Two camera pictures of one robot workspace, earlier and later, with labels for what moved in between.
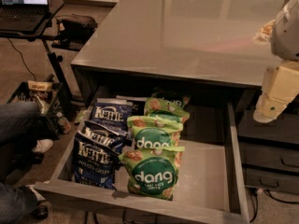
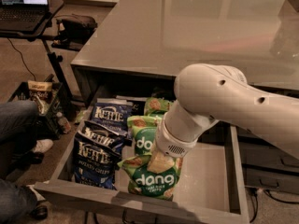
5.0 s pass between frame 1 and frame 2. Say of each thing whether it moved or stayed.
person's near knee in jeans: stayed
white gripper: moved
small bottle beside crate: stayed
